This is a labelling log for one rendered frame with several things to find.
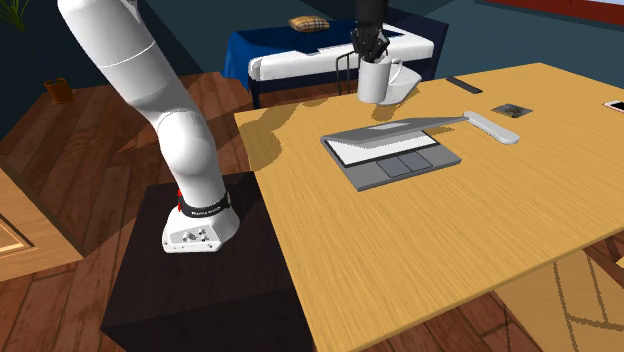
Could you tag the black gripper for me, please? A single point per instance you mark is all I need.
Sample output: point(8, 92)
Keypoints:
point(370, 19)

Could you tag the white mug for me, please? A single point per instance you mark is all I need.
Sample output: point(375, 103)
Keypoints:
point(373, 83)

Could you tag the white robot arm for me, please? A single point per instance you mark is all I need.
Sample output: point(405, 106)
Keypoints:
point(146, 83)

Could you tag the black metal chair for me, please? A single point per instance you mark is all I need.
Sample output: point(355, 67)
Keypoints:
point(342, 73)

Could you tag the tan plaid pillow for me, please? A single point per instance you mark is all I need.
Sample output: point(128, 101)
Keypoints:
point(308, 24)

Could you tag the bed with blue blanket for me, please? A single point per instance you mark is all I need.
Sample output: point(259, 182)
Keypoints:
point(292, 61)

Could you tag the black remote control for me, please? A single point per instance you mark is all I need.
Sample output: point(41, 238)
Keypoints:
point(464, 85)

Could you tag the grey laptop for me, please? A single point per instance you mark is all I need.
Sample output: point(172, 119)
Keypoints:
point(414, 161)

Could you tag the long white remote control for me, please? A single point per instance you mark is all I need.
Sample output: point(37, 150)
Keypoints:
point(492, 129)

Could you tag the dark square coaster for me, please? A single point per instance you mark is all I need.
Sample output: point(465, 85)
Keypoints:
point(511, 110)

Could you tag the pink-edged phone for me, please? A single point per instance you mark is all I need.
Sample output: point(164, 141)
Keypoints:
point(616, 106)

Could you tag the potted plant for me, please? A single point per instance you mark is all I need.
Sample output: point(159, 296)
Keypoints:
point(58, 90)

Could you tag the dark robot stand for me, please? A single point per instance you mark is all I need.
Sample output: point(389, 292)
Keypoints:
point(195, 292)

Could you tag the tan patterned rug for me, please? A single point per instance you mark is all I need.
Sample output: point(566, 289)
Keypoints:
point(575, 302)

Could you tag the light wooden cabinet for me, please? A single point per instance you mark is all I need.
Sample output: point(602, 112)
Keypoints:
point(29, 234)

